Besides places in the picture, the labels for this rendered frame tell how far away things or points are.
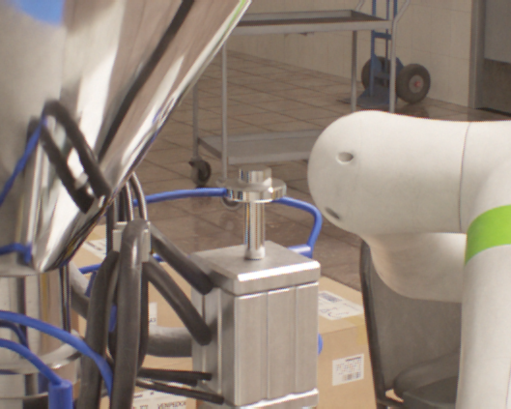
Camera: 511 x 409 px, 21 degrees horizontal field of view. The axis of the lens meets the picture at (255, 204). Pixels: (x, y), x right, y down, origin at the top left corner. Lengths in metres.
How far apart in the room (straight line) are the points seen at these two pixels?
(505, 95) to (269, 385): 8.29
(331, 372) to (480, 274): 2.41
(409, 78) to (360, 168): 7.77
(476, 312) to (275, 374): 0.60
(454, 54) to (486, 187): 7.88
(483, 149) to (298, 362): 0.70
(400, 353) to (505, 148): 1.51
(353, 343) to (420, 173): 2.35
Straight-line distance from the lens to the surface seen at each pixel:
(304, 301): 0.66
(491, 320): 1.23
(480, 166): 1.34
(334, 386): 3.68
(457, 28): 9.16
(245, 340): 0.65
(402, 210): 1.36
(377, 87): 9.36
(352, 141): 1.36
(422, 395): 1.83
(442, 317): 2.91
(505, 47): 8.90
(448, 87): 9.27
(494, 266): 1.26
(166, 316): 3.36
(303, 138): 6.96
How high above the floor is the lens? 1.60
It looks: 14 degrees down
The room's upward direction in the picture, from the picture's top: straight up
